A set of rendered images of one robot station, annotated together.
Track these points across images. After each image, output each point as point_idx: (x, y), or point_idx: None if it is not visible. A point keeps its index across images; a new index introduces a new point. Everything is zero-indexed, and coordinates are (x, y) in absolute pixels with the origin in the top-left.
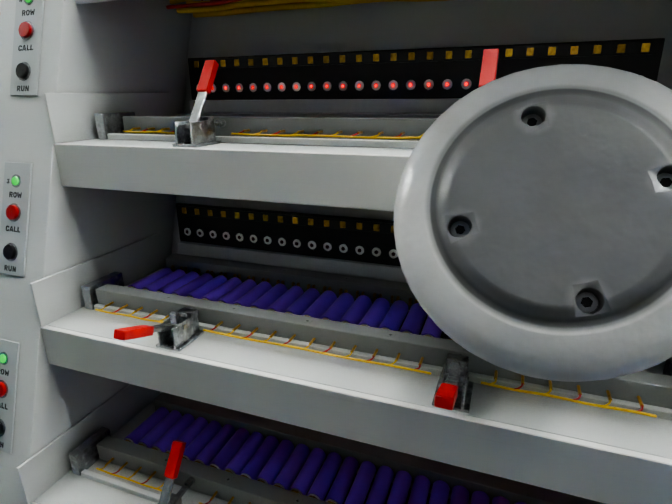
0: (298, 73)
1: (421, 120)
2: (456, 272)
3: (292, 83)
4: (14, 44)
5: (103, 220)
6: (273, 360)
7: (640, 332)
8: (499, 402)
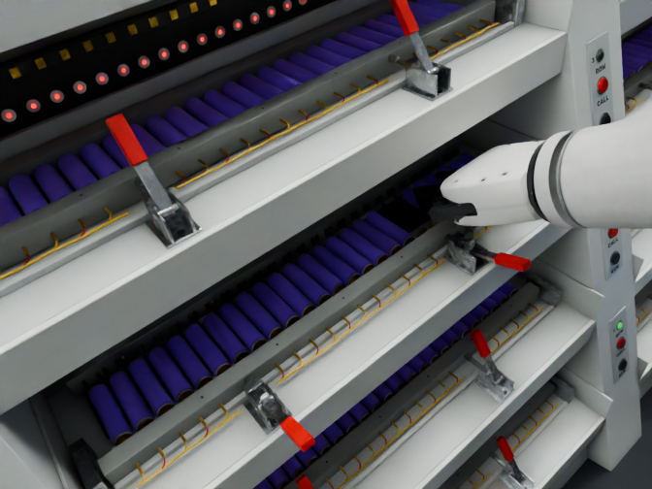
0: (97, 60)
1: (345, 75)
2: None
3: (93, 76)
4: None
5: (16, 410)
6: (358, 345)
7: None
8: (485, 244)
